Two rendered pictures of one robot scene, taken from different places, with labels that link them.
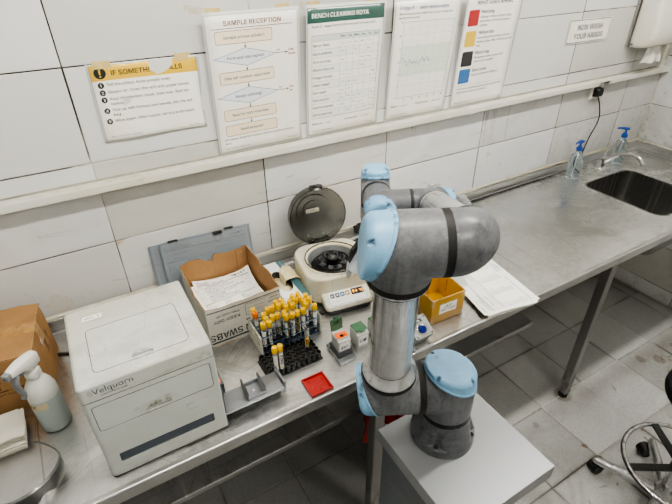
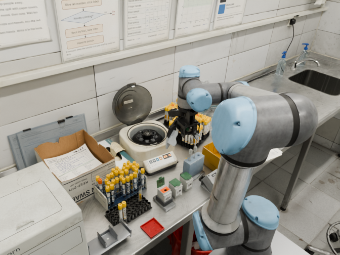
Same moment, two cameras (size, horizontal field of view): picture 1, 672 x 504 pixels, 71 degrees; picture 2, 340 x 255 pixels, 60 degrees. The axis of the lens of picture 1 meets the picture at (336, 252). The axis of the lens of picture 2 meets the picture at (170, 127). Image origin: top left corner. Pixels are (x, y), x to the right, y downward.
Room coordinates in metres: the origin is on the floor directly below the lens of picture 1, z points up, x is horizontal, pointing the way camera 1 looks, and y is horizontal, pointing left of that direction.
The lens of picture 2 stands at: (0.18, 0.18, 1.83)
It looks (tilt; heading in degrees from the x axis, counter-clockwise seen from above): 33 degrees down; 347
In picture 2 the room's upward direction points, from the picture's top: 3 degrees clockwise
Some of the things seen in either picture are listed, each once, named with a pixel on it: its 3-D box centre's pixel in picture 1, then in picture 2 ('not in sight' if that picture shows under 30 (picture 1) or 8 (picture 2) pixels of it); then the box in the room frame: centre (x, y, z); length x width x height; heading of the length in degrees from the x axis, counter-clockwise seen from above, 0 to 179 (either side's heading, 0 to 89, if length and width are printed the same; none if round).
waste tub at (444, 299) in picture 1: (435, 296); (220, 156); (1.24, -0.33, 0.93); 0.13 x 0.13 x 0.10; 27
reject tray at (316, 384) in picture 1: (317, 384); (152, 227); (0.91, 0.06, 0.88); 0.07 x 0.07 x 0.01; 30
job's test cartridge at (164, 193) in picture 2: (340, 342); (164, 195); (1.03, -0.01, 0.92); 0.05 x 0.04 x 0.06; 29
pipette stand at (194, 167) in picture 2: not in sight; (193, 166); (1.19, -0.18, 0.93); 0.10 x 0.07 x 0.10; 122
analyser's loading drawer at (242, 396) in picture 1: (245, 392); (102, 241); (0.85, 0.24, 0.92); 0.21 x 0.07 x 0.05; 120
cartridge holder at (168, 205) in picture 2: (341, 349); (164, 199); (1.03, -0.01, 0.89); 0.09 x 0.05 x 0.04; 29
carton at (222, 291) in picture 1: (230, 293); (76, 165); (1.24, 0.35, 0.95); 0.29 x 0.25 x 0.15; 30
